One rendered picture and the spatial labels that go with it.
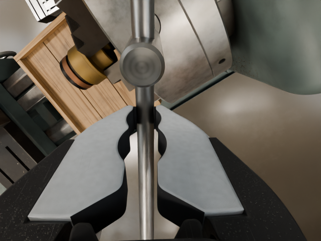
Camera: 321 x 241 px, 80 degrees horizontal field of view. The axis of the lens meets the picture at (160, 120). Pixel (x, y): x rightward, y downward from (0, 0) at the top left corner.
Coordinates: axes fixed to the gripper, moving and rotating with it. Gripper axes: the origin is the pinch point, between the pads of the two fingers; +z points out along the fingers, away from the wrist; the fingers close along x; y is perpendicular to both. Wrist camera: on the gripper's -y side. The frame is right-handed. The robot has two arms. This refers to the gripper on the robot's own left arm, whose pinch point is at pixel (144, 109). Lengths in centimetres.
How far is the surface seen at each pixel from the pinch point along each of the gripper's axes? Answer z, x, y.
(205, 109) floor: 121, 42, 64
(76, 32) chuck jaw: 21.6, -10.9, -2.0
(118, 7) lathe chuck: 13.7, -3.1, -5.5
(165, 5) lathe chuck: 13.4, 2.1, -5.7
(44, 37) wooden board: 50, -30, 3
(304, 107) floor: 112, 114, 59
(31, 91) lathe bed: 52, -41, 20
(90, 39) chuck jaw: 23.4, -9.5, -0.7
